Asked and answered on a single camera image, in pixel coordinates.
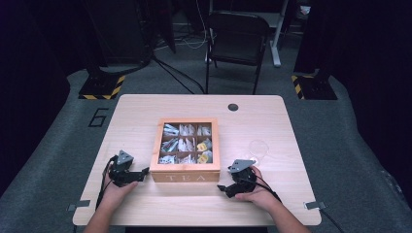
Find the clear glass cup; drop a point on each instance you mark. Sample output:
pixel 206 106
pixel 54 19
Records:
pixel 258 149

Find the white desk leg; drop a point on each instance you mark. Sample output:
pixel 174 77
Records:
pixel 277 42

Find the black folding chair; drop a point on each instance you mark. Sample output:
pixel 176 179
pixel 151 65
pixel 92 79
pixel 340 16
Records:
pixel 238 35

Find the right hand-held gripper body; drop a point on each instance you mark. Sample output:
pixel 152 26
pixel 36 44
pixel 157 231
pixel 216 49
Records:
pixel 241 165

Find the person's right hand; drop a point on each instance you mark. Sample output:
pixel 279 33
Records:
pixel 259 195

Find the grey tape piece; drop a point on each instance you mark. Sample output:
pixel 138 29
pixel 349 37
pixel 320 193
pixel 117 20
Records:
pixel 79 205
pixel 315 205

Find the black table grommet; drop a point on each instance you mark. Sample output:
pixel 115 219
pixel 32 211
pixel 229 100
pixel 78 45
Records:
pixel 233 107

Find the wooden tea box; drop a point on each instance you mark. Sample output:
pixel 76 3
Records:
pixel 186 173

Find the person's left hand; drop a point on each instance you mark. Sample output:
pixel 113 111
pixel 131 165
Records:
pixel 115 194

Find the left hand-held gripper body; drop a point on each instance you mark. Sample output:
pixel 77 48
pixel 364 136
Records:
pixel 124 158

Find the black striped stand base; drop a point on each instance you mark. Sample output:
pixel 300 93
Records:
pixel 315 89
pixel 100 87

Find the assorted tea bags group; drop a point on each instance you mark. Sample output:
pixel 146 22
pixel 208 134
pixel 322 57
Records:
pixel 186 144

